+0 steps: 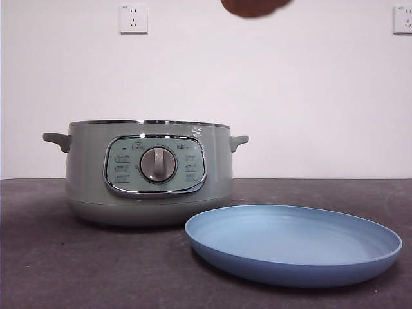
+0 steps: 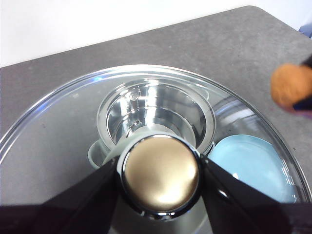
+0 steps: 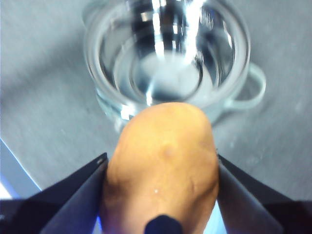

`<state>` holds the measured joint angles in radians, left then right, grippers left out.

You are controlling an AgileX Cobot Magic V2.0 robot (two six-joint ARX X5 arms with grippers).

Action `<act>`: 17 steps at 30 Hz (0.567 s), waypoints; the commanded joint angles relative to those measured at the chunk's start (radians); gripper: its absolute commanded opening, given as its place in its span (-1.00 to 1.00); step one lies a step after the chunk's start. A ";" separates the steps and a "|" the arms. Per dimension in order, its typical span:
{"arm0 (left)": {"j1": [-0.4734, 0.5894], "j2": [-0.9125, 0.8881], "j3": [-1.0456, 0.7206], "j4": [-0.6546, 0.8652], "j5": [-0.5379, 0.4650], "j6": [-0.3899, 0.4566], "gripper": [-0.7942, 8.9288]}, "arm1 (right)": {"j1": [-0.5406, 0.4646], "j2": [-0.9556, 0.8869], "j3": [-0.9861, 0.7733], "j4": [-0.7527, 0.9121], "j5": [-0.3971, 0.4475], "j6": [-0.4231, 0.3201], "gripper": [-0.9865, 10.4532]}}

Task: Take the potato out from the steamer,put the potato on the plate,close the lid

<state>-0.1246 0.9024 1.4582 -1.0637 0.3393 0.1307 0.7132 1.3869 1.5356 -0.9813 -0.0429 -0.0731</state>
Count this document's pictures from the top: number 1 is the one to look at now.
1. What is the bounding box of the white wall socket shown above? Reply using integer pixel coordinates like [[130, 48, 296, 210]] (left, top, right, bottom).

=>
[[120, 4, 149, 35], [393, 5, 412, 35]]

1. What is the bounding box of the pale green electric steamer pot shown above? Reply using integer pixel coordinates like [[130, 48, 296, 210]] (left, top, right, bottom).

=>
[[42, 119, 250, 228]]

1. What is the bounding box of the brown potato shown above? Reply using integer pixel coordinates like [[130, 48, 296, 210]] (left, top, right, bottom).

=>
[[221, 0, 295, 19]]

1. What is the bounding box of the blue round plate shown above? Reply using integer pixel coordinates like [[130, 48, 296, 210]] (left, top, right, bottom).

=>
[[184, 203, 403, 288]]

